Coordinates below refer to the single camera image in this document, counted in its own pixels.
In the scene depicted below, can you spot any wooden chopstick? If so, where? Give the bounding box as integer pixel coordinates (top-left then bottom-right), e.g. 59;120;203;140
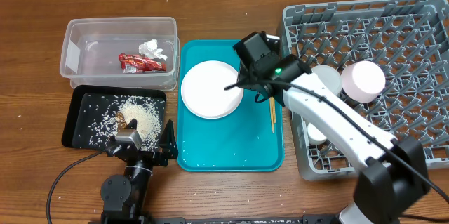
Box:
270;98;276;124
269;99;274;133

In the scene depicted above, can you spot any pink plate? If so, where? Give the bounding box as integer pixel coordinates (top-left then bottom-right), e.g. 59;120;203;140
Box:
180;60;243;119

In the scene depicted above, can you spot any red snack wrapper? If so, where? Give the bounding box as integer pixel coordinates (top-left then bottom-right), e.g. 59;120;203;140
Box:
119;53;166;74

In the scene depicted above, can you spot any white tissue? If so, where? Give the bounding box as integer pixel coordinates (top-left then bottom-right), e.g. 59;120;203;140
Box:
138;39;168;61

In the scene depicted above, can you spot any grey bowl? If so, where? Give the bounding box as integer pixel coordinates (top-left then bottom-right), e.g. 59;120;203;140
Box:
311;65;342;95

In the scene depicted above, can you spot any white cup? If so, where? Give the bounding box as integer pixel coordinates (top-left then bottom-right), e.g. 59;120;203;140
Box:
307;123;327;145

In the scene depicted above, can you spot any pink small bowl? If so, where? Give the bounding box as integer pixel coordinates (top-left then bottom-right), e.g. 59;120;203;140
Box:
341;60;386;103

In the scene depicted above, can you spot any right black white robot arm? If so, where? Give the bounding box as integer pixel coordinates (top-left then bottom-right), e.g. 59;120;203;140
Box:
235;55;448;223

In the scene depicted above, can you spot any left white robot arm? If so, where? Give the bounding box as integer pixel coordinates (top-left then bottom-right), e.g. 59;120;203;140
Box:
46;119;178;223

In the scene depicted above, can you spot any grey dishwasher rack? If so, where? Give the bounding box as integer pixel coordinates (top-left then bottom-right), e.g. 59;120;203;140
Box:
276;0;448;169

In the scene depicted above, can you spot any brown food scrap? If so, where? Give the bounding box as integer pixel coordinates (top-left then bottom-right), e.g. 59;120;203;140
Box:
116;112;127;130

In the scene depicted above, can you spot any spilled rice pile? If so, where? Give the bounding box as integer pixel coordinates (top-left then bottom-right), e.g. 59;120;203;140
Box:
72;93;166;151

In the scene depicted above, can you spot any black plastic tray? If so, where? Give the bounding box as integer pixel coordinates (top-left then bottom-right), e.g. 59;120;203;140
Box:
62;85;166;151

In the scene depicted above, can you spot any teal plastic serving tray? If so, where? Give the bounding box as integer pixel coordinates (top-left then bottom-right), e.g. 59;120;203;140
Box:
177;39;284;172

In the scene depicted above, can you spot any clear plastic bin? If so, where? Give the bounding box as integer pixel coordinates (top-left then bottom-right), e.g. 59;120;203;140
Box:
60;17;180;91

